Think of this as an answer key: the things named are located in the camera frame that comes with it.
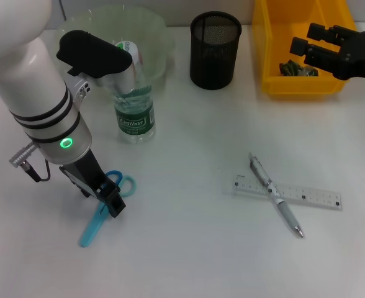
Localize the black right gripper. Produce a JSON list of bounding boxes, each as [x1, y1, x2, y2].
[[289, 22, 365, 84]]

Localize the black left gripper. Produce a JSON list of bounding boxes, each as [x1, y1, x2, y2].
[[59, 148, 127, 219]]

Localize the blue scissors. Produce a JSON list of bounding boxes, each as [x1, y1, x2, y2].
[[78, 169, 137, 248]]

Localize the green plastic wrapper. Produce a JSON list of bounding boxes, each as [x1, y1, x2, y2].
[[278, 60, 320, 78]]

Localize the clear green-label water bottle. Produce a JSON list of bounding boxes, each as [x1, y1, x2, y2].
[[112, 41, 156, 144]]

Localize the black mesh pen holder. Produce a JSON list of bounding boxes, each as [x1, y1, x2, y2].
[[189, 11, 243, 91]]

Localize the clear plastic ruler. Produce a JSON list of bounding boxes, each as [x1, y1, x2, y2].
[[232, 174, 342, 212]]

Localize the translucent green fruit bowl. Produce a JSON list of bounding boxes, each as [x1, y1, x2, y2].
[[56, 5, 176, 82]]

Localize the silver ballpoint pen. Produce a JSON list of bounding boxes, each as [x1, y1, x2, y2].
[[249, 153, 305, 239]]

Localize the yellow plastic bin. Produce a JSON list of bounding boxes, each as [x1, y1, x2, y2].
[[252, 0, 360, 101]]

